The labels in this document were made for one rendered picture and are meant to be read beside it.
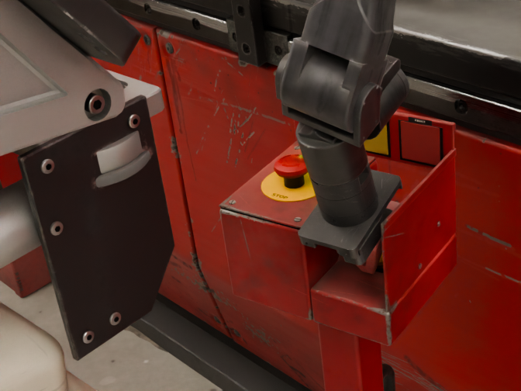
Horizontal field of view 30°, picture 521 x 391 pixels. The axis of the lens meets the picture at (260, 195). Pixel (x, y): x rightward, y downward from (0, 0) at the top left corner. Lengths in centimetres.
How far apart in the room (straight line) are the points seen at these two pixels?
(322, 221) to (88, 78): 51
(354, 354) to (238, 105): 49
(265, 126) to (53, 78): 98
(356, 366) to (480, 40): 39
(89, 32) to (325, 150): 46
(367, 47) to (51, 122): 39
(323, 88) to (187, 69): 73
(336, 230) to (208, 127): 64
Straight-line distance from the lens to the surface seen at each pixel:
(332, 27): 81
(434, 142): 103
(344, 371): 114
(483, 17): 118
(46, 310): 229
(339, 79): 81
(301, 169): 102
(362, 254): 92
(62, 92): 47
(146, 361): 207
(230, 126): 149
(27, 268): 232
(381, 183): 96
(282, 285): 103
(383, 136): 106
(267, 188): 104
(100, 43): 43
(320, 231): 93
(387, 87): 92
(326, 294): 101
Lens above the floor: 131
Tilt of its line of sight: 31 degrees down
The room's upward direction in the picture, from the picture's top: 8 degrees counter-clockwise
